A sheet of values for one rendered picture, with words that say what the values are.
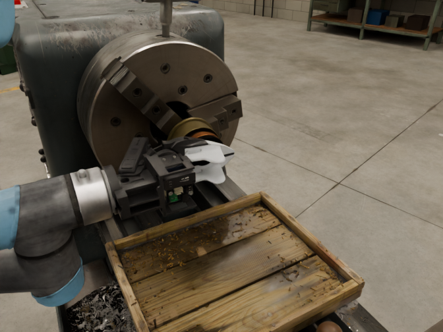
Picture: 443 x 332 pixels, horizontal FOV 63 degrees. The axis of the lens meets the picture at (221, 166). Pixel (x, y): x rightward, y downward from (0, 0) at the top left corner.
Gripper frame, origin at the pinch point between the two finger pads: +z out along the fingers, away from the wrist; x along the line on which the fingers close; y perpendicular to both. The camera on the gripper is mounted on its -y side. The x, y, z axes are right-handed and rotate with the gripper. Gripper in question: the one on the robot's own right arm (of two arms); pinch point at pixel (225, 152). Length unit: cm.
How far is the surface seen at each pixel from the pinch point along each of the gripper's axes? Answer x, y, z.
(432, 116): -109, -138, 296
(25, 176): -109, -203, -49
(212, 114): 2.6, -9.5, 2.5
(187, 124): 3.7, -5.5, -4.3
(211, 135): 3.1, -1.2, -1.9
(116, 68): 11.8, -15.8, -12.7
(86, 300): -49, -24, -28
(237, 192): -21.8, -14.7, 11.5
